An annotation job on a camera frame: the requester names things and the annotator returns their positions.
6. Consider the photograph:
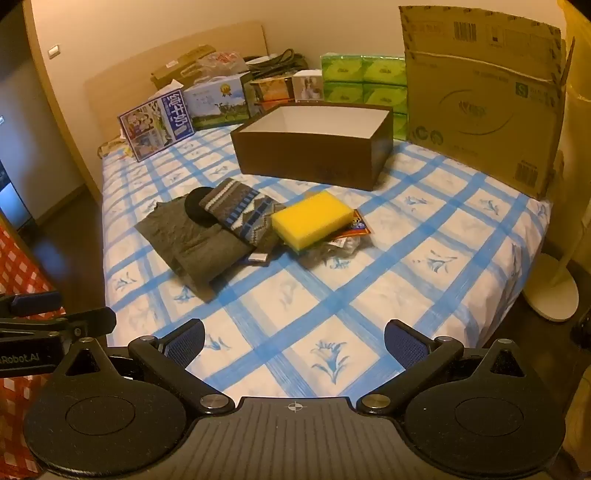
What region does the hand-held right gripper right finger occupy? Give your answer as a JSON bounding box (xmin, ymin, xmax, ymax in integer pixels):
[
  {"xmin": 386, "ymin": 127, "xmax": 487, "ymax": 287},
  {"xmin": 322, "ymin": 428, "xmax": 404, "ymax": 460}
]
[{"xmin": 358, "ymin": 319, "xmax": 539, "ymax": 415}]

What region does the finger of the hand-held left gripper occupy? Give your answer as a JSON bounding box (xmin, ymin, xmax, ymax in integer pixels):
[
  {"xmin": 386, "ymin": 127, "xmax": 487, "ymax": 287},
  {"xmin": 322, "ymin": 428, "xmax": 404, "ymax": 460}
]
[
  {"xmin": 0, "ymin": 294, "xmax": 63, "ymax": 317},
  {"xmin": 0, "ymin": 307, "xmax": 116, "ymax": 337}
]

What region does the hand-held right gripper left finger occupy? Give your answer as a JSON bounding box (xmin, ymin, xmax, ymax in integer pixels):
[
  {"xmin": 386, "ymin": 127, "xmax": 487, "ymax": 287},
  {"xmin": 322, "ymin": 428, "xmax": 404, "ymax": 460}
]
[{"xmin": 53, "ymin": 318, "xmax": 234, "ymax": 416}]

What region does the grey cloth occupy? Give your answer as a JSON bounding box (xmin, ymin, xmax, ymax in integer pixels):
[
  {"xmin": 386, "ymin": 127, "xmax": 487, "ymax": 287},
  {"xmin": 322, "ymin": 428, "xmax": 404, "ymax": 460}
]
[{"xmin": 134, "ymin": 196, "xmax": 259, "ymax": 303}]

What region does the black round cloth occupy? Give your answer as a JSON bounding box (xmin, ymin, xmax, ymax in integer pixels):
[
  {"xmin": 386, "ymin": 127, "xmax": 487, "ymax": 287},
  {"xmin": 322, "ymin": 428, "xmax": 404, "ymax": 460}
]
[{"xmin": 185, "ymin": 187, "xmax": 222, "ymax": 229}]

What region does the patterned knit sock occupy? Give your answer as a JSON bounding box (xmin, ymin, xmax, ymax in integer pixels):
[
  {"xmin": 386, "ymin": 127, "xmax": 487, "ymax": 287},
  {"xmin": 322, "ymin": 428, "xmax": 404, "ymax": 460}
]
[{"xmin": 199, "ymin": 179, "xmax": 288, "ymax": 266}]

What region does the yellow sponge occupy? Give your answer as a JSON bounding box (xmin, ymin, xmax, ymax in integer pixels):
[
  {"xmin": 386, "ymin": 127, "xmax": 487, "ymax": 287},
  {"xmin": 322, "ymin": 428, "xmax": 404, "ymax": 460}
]
[{"xmin": 271, "ymin": 193, "xmax": 354, "ymax": 254}]

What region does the red checked cloth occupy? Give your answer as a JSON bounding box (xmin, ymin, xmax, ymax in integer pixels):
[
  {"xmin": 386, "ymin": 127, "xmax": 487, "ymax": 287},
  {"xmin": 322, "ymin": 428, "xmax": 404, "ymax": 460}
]
[{"xmin": 0, "ymin": 224, "xmax": 65, "ymax": 476}]

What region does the blue checked bedsheet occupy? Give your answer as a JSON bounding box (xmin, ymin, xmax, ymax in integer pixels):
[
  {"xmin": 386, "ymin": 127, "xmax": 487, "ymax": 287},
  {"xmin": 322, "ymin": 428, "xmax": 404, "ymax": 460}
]
[{"xmin": 99, "ymin": 104, "xmax": 552, "ymax": 400}]

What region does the dark screen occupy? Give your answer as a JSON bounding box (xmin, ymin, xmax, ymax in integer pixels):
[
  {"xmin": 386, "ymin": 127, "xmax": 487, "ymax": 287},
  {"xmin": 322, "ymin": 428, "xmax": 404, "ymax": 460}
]
[{"xmin": 0, "ymin": 106, "xmax": 35, "ymax": 232}]

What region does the clear plastic wrapper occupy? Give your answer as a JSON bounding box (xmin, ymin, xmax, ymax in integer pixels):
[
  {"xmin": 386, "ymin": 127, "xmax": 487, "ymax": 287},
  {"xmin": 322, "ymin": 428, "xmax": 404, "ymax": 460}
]
[{"xmin": 300, "ymin": 235, "xmax": 365, "ymax": 271}]

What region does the orange snack packet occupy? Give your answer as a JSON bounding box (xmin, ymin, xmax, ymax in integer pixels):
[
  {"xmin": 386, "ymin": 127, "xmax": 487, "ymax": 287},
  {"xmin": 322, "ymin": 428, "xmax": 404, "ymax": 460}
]
[{"xmin": 330, "ymin": 208, "xmax": 372, "ymax": 241}]

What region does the white floor stand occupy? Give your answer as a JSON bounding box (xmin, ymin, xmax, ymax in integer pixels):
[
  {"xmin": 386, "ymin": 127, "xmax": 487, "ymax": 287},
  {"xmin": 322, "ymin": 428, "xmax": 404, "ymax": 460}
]
[{"xmin": 524, "ymin": 138, "xmax": 591, "ymax": 321}]

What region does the beige patterned cloth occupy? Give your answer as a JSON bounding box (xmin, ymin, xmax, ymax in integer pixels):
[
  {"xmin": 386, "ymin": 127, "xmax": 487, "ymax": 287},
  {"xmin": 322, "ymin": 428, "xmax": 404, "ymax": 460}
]
[{"xmin": 97, "ymin": 136, "xmax": 130, "ymax": 160}]

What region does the blue cartoon milk carton box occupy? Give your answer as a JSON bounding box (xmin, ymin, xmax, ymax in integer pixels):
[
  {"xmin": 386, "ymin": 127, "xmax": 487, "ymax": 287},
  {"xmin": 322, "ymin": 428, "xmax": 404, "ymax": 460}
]
[{"xmin": 117, "ymin": 88, "xmax": 195, "ymax": 162}]

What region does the cow picture milk carton box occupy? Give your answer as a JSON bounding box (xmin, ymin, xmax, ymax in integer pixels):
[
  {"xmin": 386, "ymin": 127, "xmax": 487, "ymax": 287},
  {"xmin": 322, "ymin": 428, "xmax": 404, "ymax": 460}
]
[{"xmin": 183, "ymin": 71, "xmax": 259, "ymax": 131}]

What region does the large printed cardboard box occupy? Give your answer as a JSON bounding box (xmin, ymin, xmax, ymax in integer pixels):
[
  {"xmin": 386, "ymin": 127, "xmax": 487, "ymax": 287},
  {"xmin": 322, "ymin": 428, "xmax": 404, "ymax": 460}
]
[{"xmin": 399, "ymin": 6, "xmax": 575, "ymax": 200}]

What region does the long brown cardboard box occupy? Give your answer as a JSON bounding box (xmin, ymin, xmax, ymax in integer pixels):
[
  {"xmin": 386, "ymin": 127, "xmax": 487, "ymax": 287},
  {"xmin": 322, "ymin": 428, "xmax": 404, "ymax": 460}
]
[{"xmin": 150, "ymin": 45, "xmax": 218, "ymax": 90}]

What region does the orange octagonal gift box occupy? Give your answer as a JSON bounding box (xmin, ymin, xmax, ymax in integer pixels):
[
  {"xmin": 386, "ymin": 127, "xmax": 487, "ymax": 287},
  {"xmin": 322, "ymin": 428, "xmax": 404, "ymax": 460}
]
[{"xmin": 249, "ymin": 77, "xmax": 295, "ymax": 103}]

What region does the stack of green tissue packs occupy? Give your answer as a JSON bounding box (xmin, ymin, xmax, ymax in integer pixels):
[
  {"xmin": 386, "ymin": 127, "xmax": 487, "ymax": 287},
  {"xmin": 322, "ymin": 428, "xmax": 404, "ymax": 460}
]
[{"xmin": 321, "ymin": 53, "xmax": 409, "ymax": 141}]

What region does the small white photo box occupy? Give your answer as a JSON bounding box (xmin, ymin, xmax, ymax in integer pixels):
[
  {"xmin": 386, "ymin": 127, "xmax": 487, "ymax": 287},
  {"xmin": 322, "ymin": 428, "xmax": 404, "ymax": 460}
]
[{"xmin": 292, "ymin": 70, "xmax": 324, "ymax": 103}]

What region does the clear plastic bag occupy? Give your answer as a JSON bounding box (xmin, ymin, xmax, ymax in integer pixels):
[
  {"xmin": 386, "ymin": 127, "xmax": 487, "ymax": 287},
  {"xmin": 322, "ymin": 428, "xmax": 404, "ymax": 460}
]
[{"xmin": 194, "ymin": 51, "xmax": 250, "ymax": 84}]

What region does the wooden headboard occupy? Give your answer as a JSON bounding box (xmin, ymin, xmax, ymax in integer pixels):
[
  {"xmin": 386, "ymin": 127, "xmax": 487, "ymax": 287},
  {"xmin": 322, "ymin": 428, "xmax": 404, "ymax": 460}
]
[{"xmin": 83, "ymin": 21, "xmax": 269, "ymax": 134}]

